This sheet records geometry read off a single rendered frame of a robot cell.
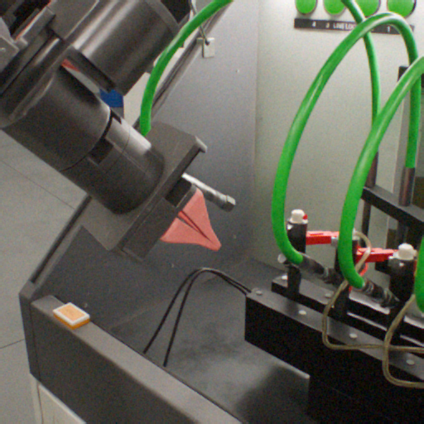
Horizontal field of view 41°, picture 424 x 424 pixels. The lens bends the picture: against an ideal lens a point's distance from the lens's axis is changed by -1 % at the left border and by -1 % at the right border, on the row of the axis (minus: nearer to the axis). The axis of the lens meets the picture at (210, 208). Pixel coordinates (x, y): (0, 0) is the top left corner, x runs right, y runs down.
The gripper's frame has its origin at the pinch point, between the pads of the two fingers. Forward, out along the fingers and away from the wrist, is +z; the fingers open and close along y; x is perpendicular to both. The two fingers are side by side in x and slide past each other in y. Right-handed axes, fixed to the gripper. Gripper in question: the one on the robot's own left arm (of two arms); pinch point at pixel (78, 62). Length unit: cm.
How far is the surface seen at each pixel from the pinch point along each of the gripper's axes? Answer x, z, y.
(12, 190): 79, -3, 350
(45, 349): 35.7, 23.9, 11.5
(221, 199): 0.5, 26.9, 3.1
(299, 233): -3.0, 36.8, -2.7
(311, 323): 5.2, 45.3, -6.4
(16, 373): 97, 48, 142
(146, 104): -1.8, 9.9, -2.0
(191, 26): -12.7, 7.5, -3.0
